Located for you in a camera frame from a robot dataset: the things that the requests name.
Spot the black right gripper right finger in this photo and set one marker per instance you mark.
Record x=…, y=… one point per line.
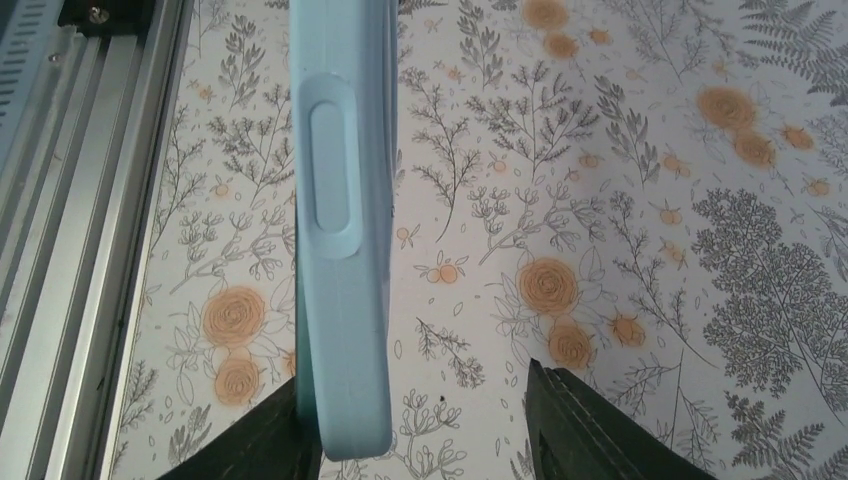
x=575, y=433

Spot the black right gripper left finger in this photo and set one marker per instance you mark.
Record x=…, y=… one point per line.
x=268, y=443

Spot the phone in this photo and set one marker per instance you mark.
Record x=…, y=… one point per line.
x=343, y=84

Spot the floral patterned table mat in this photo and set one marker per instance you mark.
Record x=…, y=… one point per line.
x=652, y=194

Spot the aluminium front rail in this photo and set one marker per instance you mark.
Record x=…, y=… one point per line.
x=76, y=193

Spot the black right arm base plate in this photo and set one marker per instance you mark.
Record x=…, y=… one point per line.
x=107, y=18

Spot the white slotted cable duct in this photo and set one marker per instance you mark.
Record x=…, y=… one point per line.
x=26, y=27

